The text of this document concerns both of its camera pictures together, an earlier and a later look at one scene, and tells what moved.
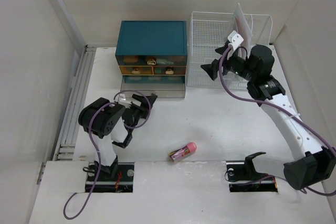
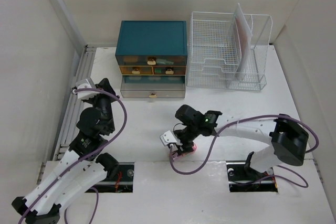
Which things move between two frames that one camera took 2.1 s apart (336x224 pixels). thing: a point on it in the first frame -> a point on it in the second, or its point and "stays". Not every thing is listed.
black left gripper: (144, 112) -> (105, 85)
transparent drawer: (128, 61) stays
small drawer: (169, 70) stays
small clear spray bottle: (130, 59) stays
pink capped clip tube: (179, 154) stays
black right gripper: (211, 69) -> (183, 147)
